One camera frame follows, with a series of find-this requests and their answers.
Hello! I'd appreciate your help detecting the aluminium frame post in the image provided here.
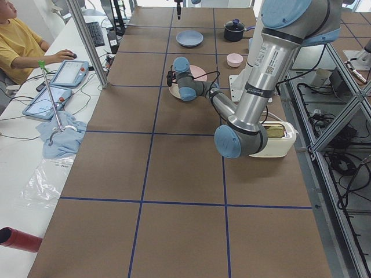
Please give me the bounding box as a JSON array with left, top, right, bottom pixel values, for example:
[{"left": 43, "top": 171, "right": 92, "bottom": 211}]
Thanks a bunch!
[{"left": 66, "top": 0, "right": 108, "bottom": 89}]

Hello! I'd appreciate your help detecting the clear plastic bag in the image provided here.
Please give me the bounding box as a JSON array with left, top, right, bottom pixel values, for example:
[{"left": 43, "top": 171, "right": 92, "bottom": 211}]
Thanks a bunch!
[{"left": 15, "top": 155, "right": 75, "bottom": 211}]

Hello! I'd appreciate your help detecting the light blue cloth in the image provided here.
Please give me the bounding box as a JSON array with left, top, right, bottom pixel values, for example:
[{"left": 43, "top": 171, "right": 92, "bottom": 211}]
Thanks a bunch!
[{"left": 36, "top": 111, "right": 87, "bottom": 159}]

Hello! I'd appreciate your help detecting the pink bowl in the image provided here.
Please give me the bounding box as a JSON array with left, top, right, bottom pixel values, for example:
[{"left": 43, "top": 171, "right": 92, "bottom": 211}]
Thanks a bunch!
[{"left": 227, "top": 53, "right": 243, "bottom": 68}]

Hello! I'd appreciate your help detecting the white toaster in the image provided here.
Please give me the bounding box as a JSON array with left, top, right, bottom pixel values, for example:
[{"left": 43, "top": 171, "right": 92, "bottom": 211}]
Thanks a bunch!
[{"left": 250, "top": 112, "right": 298, "bottom": 158}]

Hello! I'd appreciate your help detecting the blue plate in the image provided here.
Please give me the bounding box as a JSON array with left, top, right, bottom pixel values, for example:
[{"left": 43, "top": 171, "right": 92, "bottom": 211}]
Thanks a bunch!
[{"left": 176, "top": 30, "right": 203, "bottom": 47}]

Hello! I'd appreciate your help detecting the pink plate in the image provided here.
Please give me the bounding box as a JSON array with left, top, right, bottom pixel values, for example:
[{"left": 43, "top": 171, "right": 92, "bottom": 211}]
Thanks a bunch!
[{"left": 190, "top": 65, "right": 208, "bottom": 82}]

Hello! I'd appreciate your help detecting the bread slice in toaster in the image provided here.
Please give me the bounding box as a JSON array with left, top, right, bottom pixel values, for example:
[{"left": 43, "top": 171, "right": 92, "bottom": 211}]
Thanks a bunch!
[{"left": 263, "top": 125, "right": 286, "bottom": 138}]

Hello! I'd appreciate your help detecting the person in yellow shirt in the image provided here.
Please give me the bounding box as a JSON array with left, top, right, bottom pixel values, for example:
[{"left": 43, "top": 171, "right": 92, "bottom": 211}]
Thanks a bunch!
[{"left": 1, "top": 1, "right": 73, "bottom": 85}]

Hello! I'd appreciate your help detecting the dark blue lidded pot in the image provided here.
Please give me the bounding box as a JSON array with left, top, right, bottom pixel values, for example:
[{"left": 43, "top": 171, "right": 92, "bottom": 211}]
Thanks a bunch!
[{"left": 224, "top": 19, "right": 255, "bottom": 42}]

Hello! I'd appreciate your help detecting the teach pendant tablet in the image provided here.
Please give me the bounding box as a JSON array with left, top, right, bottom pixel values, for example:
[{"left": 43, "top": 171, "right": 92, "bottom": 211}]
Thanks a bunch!
[
  {"left": 50, "top": 60, "right": 89, "bottom": 88},
  {"left": 22, "top": 85, "right": 72, "bottom": 120}
]

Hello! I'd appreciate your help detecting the metal rod green tip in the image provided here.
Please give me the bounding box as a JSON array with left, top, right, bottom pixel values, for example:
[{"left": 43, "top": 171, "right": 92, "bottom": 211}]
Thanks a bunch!
[{"left": 38, "top": 60, "right": 65, "bottom": 132}]

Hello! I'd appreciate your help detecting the black keyboard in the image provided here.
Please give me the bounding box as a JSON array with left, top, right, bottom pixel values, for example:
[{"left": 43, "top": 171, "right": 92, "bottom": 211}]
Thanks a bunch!
[{"left": 86, "top": 21, "right": 105, "bottom": 47}]

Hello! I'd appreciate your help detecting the upper teach pendant tablet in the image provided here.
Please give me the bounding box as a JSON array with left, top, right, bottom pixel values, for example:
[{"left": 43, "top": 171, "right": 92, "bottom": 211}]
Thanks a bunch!
[{"left": 50, "top": 60, "right": 89, "bottom": 88}]

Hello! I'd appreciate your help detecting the lower teach pendant tablet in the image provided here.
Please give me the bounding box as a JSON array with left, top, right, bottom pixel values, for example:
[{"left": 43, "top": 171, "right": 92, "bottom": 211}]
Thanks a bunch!
[{"left": 22, "top": 85, "right": 72, "bottom": 120}]

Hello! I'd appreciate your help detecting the red cylinder bottle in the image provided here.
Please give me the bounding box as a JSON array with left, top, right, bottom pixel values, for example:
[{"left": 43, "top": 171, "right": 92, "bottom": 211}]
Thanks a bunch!
[{"left": 1, "top": 227, "right": 42, "bottom": 253}]

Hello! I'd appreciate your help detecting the cream plate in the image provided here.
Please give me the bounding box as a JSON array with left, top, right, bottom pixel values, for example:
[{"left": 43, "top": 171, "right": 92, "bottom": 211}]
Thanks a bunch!
[{"left": 169, "top": 83, "right": 181, "bottom": 100}]

